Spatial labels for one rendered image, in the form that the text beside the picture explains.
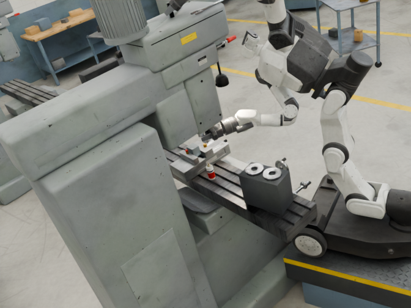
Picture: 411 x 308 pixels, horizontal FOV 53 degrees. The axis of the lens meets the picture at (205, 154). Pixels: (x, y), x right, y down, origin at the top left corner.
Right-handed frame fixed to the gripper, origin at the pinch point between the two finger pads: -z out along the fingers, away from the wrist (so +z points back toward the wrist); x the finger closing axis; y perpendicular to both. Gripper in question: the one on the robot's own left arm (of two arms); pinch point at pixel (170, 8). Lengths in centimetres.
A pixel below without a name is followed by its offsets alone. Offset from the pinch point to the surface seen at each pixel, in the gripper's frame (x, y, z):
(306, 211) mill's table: -38, -107, -7
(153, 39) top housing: -23.8, -2.4, -6.1
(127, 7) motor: -25.5, 13.6, -3.7
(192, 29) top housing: -8.5, -12.5, 3.9
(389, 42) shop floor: 387, -259, 59
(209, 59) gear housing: -3.6, -28.6, -2.0
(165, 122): -28, -32, -30
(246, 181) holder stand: -31, -80, -22
